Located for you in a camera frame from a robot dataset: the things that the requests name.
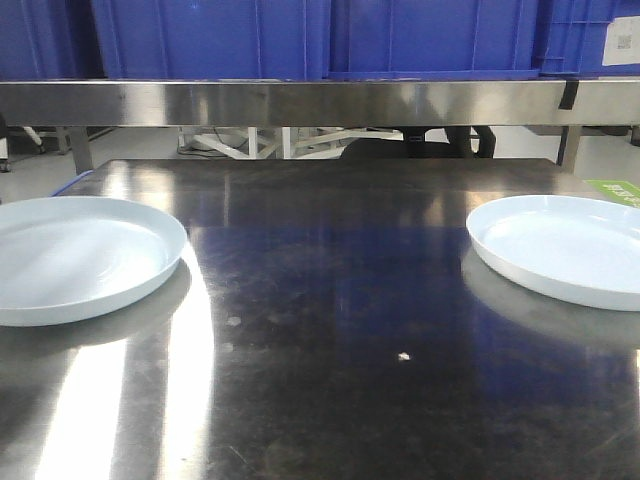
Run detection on blue bin on shelf middle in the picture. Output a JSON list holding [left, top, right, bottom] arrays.
[[91, 1, 331, 81]]

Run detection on blue bin on shelf left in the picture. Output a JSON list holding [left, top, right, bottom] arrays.
[[1, 0, 104, 81]]

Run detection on green sticker on table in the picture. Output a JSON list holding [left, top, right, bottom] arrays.
[[586, 179, 640, 208]]

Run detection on light blue plate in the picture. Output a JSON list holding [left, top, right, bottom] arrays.
[[466, 195, 639, 312], [1, 196, 187, 327]]

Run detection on blue bin on shelf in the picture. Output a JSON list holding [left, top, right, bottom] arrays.
[[91, 1, 331, 81], [1, 0, 104, 81], [329, 1, 639, 80]]

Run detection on black office chair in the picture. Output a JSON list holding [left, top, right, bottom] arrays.
[[340, 126, 496, 160]]

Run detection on stainless steel shelf rail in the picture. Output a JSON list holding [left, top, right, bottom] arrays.
[[1, 77, 639, 127]]

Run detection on black tape strip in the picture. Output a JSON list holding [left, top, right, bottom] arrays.
[[558, 79, 580, 111]]

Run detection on blue bin on shelf right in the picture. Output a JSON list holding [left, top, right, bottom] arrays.
[[329, 1, 639, 80]]

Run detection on white label on bin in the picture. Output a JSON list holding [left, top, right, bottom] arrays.
[[602, 16, 639, 66]]

